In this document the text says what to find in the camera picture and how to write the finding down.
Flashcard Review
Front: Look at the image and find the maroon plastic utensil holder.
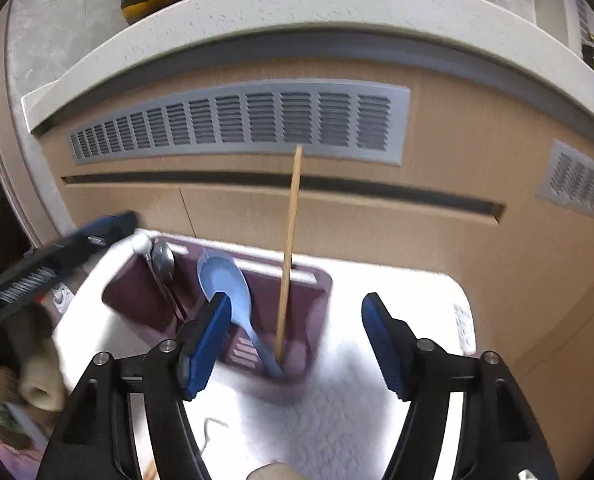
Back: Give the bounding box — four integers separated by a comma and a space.
102, 236, 332, 387

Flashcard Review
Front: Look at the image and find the wooden chopstick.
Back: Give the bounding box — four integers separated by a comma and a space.
274, 145, 303, 362

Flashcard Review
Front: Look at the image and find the white round-top utensil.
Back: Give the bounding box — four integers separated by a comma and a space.
131, 232, 153, 261

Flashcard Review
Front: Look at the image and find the silver metal spoon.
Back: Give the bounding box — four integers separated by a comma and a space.
151, 240, 186, 323

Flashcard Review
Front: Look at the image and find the white lace tablecloth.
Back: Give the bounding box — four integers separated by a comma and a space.
54, 238, 476, 479

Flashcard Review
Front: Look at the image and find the small grey vent grille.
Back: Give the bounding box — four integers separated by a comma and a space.
537, 140, 594, 218

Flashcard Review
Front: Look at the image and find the white sneaker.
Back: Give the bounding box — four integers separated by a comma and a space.
52, 283, 74, 315

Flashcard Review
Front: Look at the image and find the light blue plastic spoon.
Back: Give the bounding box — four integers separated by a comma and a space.
197, 250, 285, 379

